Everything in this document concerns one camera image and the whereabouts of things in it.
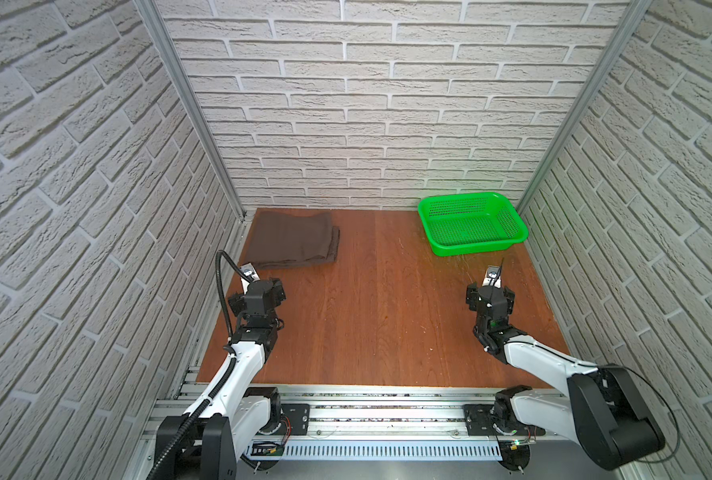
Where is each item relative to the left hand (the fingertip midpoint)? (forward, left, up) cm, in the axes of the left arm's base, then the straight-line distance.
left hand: (254, 282), depth 83 cm
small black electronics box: (-38, -6, -17) cm, 42 cm away
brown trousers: (+27, -1, -13) cm, 30 cm away
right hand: (-1, -70, -3) cm, 70 cm away
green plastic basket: (+33, -77, -13) cm, 85 cm away
